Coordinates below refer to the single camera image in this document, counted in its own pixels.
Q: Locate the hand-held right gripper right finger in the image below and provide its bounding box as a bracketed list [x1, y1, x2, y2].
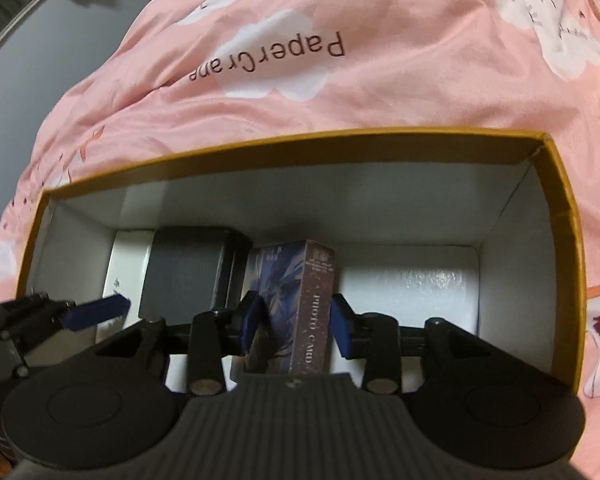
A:
[330, 294, 486, 395]

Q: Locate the yellow cardboard box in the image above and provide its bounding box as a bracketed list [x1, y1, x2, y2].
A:
[14, 126, 588, 401]

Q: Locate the white curved rail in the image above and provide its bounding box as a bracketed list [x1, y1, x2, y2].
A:
[0, 0, 52, 69]

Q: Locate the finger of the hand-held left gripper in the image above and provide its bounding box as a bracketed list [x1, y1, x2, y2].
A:
[0, 292, 132, 356]

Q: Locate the purple photo card box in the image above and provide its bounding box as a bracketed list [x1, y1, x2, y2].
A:
[244, 240, 337, 379]

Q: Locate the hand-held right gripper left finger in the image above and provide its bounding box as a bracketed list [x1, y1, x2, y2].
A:
[95, 291, 268, 397]

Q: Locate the black tin box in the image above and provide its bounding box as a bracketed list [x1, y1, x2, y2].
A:
[139, 226, 253, 327]

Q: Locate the white box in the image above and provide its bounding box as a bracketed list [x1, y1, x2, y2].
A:
[95, 230, 156, 361]

